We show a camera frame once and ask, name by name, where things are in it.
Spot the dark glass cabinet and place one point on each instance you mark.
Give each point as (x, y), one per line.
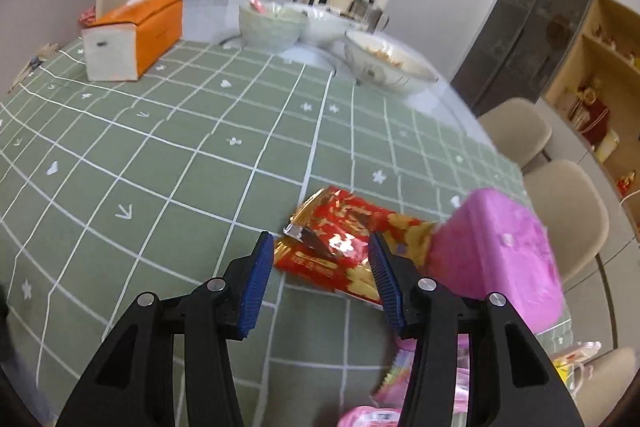
(530, 17)

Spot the pink spoon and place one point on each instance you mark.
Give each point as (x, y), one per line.
(254, 1)

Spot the wooden wall shelf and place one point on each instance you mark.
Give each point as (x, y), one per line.
(575, 72)

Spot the orange white tissue box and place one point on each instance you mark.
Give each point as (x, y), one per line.
(145, 32)

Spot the red doll figurine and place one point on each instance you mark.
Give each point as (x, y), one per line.
(626, 183)

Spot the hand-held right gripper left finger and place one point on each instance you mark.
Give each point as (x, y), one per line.
(257, 287)

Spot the pink paper bag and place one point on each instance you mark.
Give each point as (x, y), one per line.
(87, 17)

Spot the light green bowl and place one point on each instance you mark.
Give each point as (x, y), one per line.
(270, 32)

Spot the red gold snack packet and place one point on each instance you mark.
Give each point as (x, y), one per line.
(345, 227)

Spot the cream tumbler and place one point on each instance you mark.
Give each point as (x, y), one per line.
(607, 147)

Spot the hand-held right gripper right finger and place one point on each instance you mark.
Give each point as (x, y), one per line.
(385, 287)

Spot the green checked tablecloth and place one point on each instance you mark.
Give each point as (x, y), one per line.
(175, 167)

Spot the pink plastic toy box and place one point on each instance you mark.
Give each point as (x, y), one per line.
(500, 252)

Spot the large patterned white bowl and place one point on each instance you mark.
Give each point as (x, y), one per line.
(385, 72)

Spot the pink snack wrapper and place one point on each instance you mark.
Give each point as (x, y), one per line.
(397, 349)
(367, 417)

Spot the flower bouquet red bag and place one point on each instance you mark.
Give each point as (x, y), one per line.
(592, 114)

